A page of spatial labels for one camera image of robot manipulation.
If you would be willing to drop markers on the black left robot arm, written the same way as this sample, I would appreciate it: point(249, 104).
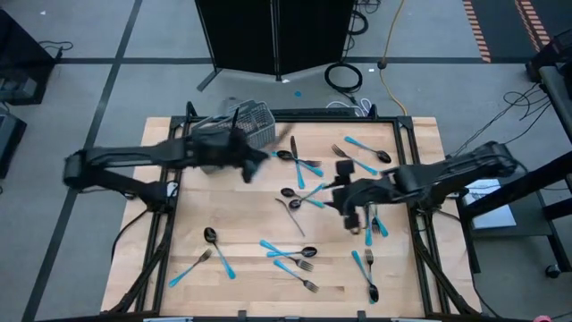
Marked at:
point(134, 154)

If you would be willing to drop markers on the black folding screen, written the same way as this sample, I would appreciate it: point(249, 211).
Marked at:
point(241, 36)

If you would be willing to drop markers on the grey box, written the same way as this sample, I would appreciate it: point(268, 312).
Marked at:
point(18, 89)

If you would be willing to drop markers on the grey plastic cutlery basket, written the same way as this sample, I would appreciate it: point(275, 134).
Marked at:
point(261, 123)

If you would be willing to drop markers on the black side cabinet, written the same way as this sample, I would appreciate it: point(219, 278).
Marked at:
point(22, 53)

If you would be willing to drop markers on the white booklet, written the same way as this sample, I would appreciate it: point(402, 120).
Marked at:
point(491, 210)

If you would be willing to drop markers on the pink tape roll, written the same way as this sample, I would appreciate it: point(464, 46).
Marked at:
point(543, 319)

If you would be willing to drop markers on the black power strip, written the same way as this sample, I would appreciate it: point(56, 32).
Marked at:
point(313, 112)

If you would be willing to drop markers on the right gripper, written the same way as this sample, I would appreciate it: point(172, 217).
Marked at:
point(362, 192)

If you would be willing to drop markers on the neighbouring grey work table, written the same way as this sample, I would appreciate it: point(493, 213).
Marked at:
point(558, 89)

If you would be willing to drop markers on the black wheeled stand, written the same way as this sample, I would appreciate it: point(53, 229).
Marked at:
point(536, 179)

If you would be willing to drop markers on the slim grey metal utensil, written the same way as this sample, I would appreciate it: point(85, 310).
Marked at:
point(290, 217)

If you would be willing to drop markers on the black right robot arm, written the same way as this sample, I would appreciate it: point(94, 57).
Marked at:
point(447, 174)

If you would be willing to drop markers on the black case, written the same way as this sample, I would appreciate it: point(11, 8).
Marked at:
point(9, 143)

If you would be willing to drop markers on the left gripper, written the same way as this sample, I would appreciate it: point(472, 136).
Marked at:
point(219, 149)

